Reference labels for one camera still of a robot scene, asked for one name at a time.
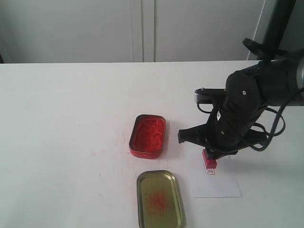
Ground white cabinet doors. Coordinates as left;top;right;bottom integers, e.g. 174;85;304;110
0;0;275;63

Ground red ink pad tin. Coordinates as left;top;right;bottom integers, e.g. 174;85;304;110
129;114;166;159

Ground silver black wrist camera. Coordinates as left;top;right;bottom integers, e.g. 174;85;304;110
194;88;226;105

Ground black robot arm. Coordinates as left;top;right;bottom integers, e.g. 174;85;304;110
178;38;304;160

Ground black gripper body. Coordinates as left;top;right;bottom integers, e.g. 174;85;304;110
207;95;267;153

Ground white paper sheet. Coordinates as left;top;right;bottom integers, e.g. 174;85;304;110
187;152;242;198

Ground dark vertical post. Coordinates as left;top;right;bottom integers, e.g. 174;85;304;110
262;0;296;53

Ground red stamp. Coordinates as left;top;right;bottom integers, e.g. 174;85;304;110
202;149;217;169

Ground black cable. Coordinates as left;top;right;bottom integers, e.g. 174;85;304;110
197;87;304;152

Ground gold tin lid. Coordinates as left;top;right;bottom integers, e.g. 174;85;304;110
136;170;184;228

